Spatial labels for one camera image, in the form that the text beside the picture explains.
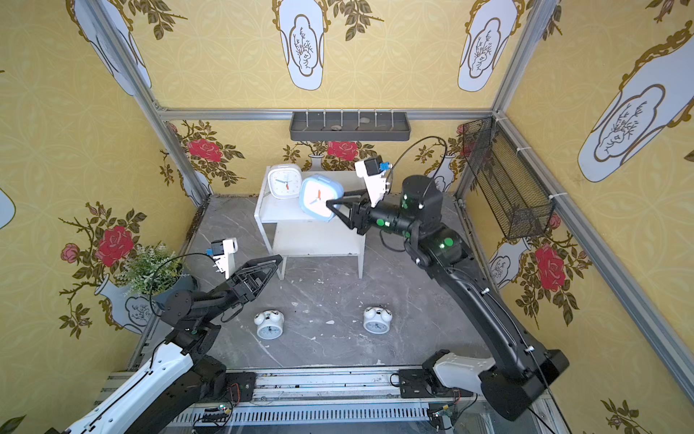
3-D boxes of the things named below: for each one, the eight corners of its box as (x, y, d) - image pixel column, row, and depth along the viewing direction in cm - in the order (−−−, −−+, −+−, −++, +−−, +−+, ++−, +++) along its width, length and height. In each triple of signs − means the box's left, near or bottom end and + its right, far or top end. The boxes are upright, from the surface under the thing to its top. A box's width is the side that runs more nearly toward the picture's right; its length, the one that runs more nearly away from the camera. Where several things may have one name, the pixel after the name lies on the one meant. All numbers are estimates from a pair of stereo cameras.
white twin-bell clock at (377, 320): (363, 334, 84) (365, 324, 77) (363, 318, 88) (364, 306, 81) (389, 334, 85) (393, 324, 77) (388, 318, 88) (391, 307, 81)
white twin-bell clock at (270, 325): (259, 339, 83) (251, 330, 76) (263, 320, 87) (255, 309, 80) (283, 339, 83) (277, 330, 76) (286, 320, 87) (280, 309, 80)
